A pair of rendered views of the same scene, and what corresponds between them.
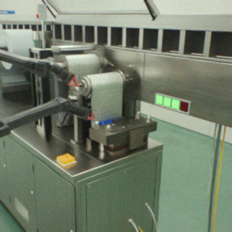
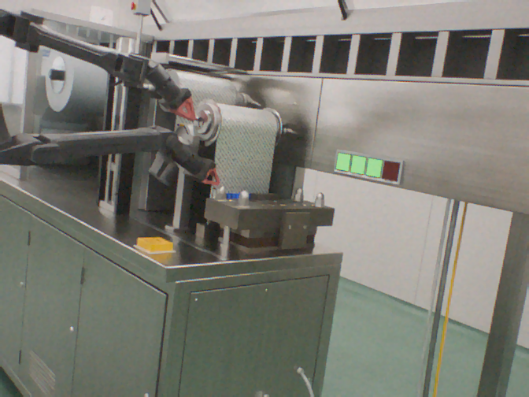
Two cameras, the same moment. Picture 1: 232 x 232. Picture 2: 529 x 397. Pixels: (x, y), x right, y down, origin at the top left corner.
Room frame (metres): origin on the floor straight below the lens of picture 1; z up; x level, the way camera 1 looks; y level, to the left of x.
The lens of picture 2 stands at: (-0.04, 0.04, 1.28)
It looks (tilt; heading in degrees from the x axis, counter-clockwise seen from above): 8 degrees down; 358
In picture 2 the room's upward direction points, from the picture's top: 8 degrees clockwise
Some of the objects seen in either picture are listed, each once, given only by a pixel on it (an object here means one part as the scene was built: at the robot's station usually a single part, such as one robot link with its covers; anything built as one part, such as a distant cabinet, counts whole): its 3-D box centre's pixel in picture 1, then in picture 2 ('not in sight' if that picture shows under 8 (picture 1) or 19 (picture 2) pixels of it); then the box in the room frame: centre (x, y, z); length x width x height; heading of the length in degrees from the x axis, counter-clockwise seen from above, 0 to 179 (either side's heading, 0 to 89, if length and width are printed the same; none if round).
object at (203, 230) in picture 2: (106, 137); (235, 229); (1.74, 0.05, 0.92); 0.28 x 0.04 x 0.04; 130
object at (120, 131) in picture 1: (124, 129); (271, 213); (1.68, -0.06, 1.00); 0.40 x 0.16 x 0.06; 130
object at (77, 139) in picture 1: (76, 118); (181, 183); (1.71, 0.24, 1.05); 0.06 x 0.05 x 0.31; 130
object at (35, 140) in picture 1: (27, 109); (82, 187); (2.45, 0.76, 0.88); 2.52 x 0.66 x 0.04; 40
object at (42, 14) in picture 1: (41, 12); (140, 1); (2.15, 0.52, 1.66); 0.07 x 0.07 x 0.10; 25
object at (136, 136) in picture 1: (136, 139); (294, 230); (1.62, -0.13, 0.96); 0.10 x 0.03 x 0.11; 130
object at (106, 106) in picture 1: (107, 107); (243, 171); (1.74, 0.05, 1.11); 0.23 x 0.01 x 0.18; 130
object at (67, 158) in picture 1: (66, 159); (155, 244); (1.44, 0.26, 0.91); 0.07 x 0.07 x 0.02; 40
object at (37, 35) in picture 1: (41, 35); (133, 48); (2.33, 0.57, 1.50); 0.14 x 0.14 x 0.06
